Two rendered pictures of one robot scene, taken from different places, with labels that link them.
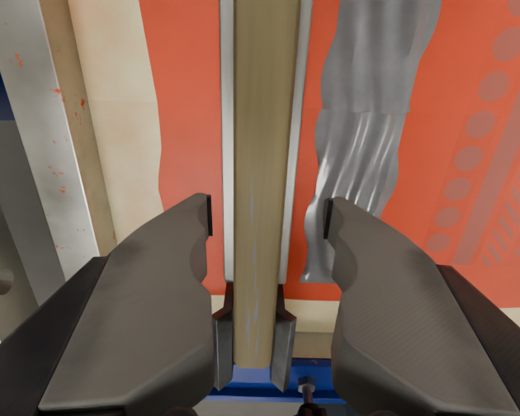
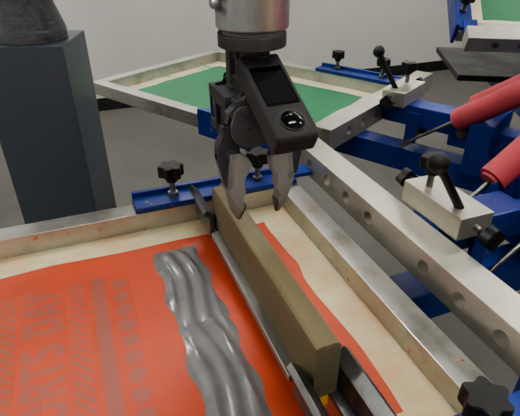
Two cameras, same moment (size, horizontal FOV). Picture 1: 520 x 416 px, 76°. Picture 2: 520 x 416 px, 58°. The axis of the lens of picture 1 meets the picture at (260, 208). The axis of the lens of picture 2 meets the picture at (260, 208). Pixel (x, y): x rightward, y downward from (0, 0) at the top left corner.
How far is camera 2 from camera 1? 47 cm
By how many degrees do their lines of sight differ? 34
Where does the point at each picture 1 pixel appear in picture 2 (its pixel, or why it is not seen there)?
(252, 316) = not seen: hidden behind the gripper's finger
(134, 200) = (306, 254)
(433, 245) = (120, 282)
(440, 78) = (169, 349)
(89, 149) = (336, 262)
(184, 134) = not seen: hidden behind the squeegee
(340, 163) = (205, 297)
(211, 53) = not seen: hidden behind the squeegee
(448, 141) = (144, 327)
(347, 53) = (229, 338)
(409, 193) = (153, 300)
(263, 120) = (266, 252)
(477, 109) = (137, 344)
